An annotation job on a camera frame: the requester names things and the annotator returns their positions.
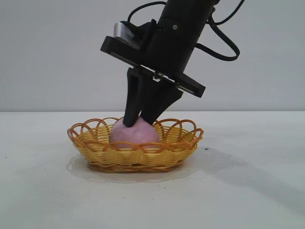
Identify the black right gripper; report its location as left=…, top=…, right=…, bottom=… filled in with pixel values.
left=100, top=18, right=206, bottom=127

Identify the pink peach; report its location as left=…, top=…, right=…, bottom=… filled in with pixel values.
left=109, top=116, right=159, bottom=148

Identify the black camera cable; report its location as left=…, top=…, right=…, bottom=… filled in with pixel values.
left=127, top=0, right=167, bottom=33

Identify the black looped cable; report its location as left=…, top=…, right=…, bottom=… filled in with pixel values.
left=196, top=6, right=241, bottom=62

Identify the yellow woven plastic basket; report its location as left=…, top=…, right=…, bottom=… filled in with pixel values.
left=67, top=116, right=204, bottom=174

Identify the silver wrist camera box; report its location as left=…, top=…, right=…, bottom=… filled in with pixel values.
left=113, top=19, right=157, bottom=52

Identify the thin black cable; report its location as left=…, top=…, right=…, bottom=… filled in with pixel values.
left=208, top=0, right=245, bottom=26

